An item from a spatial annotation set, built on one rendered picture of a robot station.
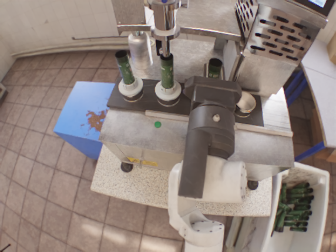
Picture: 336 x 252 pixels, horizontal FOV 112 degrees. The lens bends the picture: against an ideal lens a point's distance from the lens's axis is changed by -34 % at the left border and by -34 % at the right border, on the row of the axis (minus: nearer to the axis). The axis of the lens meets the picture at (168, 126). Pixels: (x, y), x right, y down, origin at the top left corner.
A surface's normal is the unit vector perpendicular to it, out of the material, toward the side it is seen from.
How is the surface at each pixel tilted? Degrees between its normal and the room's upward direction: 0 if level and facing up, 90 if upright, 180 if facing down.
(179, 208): 58
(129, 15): 90
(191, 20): 0
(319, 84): 0
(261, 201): 0
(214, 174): 32
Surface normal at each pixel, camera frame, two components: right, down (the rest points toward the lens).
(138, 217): -0.03, -0.45
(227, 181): -0.56, -0.32
